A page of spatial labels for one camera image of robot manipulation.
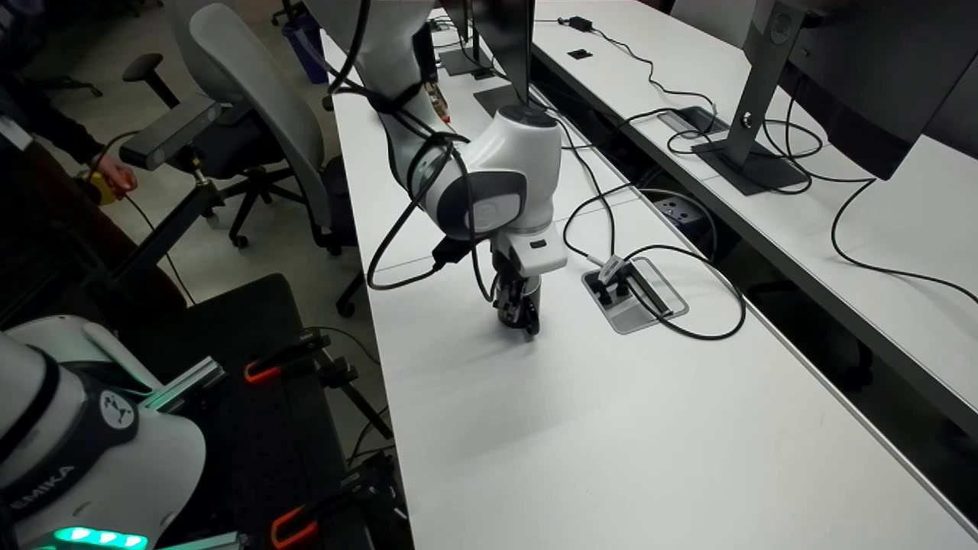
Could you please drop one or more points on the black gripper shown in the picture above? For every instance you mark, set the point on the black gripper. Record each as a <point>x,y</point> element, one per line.
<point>515,285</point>

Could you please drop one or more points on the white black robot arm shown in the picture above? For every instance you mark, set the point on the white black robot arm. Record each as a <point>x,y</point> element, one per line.
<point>509,155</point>

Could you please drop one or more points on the small black desk item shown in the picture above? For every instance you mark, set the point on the small black desk item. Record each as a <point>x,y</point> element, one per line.
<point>582,52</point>
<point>580,23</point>

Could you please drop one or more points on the black docking hub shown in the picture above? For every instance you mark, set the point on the black docking hub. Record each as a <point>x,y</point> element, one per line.
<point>692,119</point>

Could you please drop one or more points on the dark flat panel screen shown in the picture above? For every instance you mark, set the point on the dark flat panel screen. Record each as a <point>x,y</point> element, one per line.
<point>509,42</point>

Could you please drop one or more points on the orange black clamp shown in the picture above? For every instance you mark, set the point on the orange black clamp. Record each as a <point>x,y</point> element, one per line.
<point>293,526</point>
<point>267,368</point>

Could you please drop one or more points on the grey office chair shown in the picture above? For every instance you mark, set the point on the grey office chair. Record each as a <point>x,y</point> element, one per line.
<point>275,103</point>

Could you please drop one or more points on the black side table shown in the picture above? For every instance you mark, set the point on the black side table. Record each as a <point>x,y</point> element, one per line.
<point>254,448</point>

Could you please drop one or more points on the yellow red object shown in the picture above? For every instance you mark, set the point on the yellow red object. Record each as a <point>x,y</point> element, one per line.
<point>111,181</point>

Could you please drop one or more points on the Dell monitor with silver stand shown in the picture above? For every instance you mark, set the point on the Dell monitor with silver stand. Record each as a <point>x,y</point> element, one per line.
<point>874,73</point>

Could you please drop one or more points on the white robot with green light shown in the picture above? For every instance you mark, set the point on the white robot with green light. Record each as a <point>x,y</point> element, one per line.
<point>122,459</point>

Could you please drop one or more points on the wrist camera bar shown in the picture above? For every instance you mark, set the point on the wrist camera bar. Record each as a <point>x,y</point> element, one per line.
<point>538,251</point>

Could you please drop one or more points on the black desk divider rail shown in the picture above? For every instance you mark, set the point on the black desk divider rail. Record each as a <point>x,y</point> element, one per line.
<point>866,376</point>

